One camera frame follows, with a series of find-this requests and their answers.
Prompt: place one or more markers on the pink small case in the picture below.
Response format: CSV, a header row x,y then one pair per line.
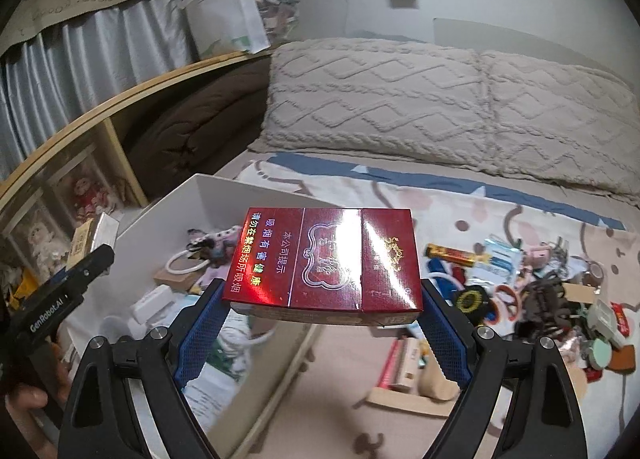
x,y
535,259

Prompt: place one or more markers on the clear bag of cards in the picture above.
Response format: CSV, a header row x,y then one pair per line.
x,y
277,14

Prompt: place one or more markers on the blue and white packet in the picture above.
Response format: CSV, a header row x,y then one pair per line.
x,y
502,261

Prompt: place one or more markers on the doll in red dress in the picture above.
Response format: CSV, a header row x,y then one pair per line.
x,y
87,194

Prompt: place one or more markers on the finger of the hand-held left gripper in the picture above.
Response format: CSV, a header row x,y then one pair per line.
x,y
95,261

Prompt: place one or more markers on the white paper shopping bag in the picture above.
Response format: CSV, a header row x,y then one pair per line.
x,y
225,9

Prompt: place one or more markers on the doll in white dress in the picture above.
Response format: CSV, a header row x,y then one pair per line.
x,y
42,241

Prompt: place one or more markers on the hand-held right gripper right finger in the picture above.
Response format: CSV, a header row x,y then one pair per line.
x,y
445,339

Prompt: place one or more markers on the oval wooden piece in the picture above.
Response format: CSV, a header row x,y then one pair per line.
x,y
440,379

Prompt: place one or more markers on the yellow and red candy bar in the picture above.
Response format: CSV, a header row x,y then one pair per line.
x,y
455,254

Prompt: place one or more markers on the brown hair claw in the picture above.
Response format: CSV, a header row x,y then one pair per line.
x,y
547,309

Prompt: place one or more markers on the wooden shelf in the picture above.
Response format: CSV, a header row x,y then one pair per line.
x,y
115,149

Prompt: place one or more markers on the beige textured pillow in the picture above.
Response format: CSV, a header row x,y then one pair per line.
x,y
560,124
375,99

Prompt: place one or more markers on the white storage box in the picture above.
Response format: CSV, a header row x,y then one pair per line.
x,y
220,199

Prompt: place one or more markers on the brown folded blanket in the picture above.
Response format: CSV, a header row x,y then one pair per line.
x,y
200,119

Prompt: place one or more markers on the red cigarette pack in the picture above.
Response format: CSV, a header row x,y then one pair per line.
x,y
325,264

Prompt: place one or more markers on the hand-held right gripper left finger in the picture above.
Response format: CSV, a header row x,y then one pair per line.
x,y
200,339

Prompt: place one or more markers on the orange leather piece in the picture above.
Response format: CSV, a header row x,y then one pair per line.
x,y
620,359

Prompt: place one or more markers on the person's left hand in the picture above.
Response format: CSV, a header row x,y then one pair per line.
x,y
35,411

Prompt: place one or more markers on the printed cartoon blanket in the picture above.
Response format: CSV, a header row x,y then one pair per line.
x,y
345,364

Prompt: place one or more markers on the brown tape roll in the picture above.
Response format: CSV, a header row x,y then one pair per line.
x,y
595,276

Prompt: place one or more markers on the red and white packet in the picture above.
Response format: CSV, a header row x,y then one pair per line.
x,y
622,321

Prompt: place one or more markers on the black round badge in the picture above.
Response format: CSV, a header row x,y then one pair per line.
x,y
472,304

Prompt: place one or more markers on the grey curtain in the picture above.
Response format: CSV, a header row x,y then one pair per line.
x,y
100,54

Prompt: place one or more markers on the gold and white small box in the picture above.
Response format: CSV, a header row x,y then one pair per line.
x,y
95,234

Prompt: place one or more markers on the white charger box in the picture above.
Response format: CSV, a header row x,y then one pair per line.
x,y
152,304

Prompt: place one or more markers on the crochet toy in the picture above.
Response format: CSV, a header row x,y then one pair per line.
x,y
215,241

